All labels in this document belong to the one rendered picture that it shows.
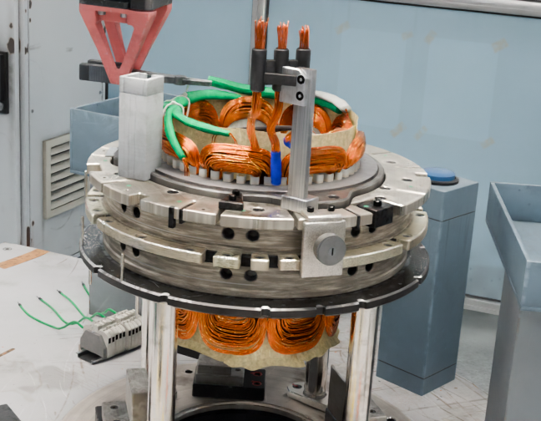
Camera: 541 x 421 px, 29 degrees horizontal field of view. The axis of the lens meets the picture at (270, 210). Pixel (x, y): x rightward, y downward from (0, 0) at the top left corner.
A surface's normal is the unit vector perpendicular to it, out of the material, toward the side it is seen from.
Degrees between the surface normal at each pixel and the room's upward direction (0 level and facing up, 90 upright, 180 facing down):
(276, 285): 90
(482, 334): 0
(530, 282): 90
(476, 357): 0
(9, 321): 0
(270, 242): 90
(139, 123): 90
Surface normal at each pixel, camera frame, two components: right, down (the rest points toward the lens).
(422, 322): -0.69, 0.18
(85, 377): 0.06, -0.95
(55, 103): 0.92, 0.17
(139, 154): -0.43, 0.25
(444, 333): 0.72, 0.25
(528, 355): -0.07, 0.29
